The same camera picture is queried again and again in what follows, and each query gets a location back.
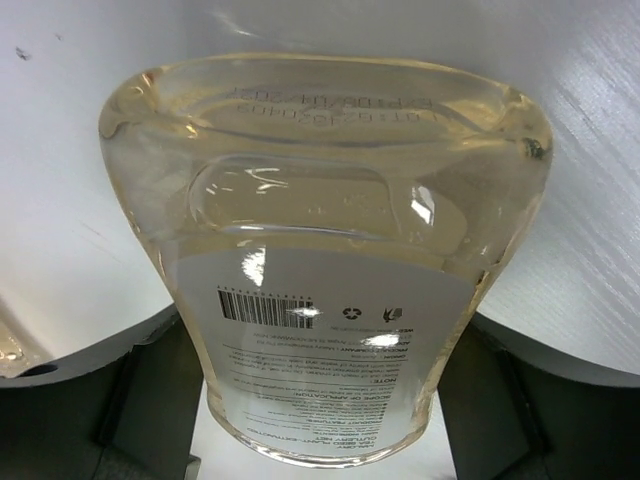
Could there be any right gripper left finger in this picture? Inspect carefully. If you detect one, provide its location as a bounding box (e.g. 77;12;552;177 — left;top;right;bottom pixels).
1;306;203;479

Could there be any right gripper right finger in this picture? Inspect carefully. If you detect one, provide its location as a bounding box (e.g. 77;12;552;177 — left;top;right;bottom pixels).
438;314;639;479

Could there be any amber soap bottle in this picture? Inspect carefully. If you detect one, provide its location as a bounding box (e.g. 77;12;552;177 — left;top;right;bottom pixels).
98;53;553;468

